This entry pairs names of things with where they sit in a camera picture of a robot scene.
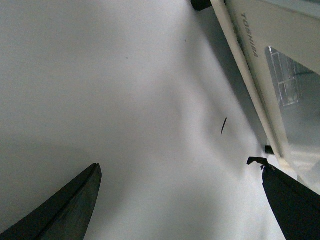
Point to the cream oven door with window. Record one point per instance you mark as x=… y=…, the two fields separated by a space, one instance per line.
x=287 y=37

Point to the cream toaster oven body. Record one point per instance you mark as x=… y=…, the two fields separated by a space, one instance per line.
x=250 y=82

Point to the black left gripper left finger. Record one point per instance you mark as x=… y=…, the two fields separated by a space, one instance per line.
x=64 y=216

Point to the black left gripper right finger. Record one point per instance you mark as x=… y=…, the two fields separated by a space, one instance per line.
x=295 y=207

